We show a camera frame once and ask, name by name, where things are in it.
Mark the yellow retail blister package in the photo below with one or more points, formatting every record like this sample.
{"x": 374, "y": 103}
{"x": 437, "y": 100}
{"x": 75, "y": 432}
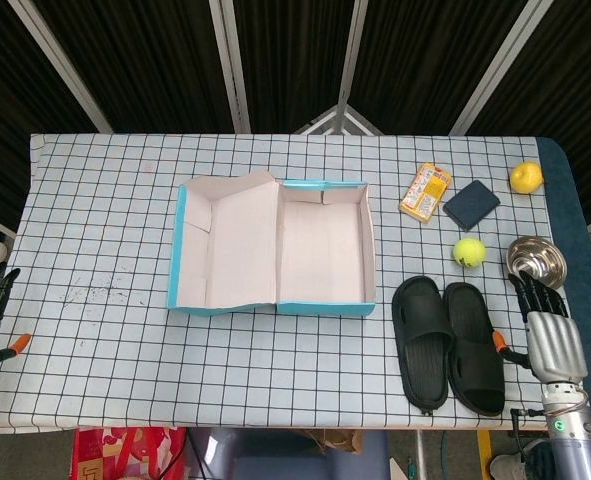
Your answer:
{"x": 425, "y": 192}

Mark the white screen frame post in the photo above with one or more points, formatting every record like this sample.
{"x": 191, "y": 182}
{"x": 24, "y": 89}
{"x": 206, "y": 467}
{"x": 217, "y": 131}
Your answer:
{"x": 230, "y": 65}
{"x": 352, "y": 65}
{"x": 500, "y": 65}
{"x": 59, "y": 65}

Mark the dark blue table pad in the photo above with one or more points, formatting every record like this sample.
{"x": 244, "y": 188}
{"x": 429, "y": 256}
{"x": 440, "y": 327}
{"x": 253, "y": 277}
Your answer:
{"x": 575, "y": 240}

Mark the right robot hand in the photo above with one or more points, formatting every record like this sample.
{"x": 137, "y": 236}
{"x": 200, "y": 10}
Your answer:
{"x": 555, "y": 345}

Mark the stainless steel bowl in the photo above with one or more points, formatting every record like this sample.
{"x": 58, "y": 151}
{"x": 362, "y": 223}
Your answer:
{"x": 540, "y": 255}

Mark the yellow lemon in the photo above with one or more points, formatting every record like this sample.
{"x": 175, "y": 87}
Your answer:
{"x": 526, "y": 177}

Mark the white grid tablecloth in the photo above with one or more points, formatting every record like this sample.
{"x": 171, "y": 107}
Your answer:
{"x": 100, "y": 225}

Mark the person leg in jeans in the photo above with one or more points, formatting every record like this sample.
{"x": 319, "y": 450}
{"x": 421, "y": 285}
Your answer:
{"x": 540, "y": 462}

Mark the brown paper bag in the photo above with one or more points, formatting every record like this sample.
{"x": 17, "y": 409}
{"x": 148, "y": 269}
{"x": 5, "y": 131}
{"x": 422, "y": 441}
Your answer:
{"x": 332, "y": 440}

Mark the yellow tennis ball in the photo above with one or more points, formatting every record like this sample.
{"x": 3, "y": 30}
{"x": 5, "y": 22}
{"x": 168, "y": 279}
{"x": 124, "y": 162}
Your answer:
{"x": 470, "y": 252}

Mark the metal table leg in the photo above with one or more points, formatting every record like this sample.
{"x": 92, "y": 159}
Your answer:
{"x": 420, "y": 455}

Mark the red patterned bag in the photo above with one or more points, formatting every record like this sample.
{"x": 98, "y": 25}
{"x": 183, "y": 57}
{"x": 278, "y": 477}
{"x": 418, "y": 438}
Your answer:
{"x": 125, "y": 455}

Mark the dark blue wallet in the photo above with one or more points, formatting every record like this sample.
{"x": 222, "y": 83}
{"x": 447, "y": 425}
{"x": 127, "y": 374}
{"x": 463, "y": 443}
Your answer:
{"x": 471, "y": 205}

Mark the light blue shoe box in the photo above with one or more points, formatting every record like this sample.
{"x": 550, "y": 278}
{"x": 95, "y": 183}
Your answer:
{"x": 245, "y": 240}

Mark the triangular metal screen foot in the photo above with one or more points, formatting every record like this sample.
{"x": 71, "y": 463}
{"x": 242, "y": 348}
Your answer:
{"x": 338, "y": 120}

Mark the black slipper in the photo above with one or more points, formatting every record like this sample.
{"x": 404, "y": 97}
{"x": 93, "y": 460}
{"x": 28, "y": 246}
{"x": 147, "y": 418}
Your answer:
{"x": 475, "y": 320}
{"x": 425, "y": 370}

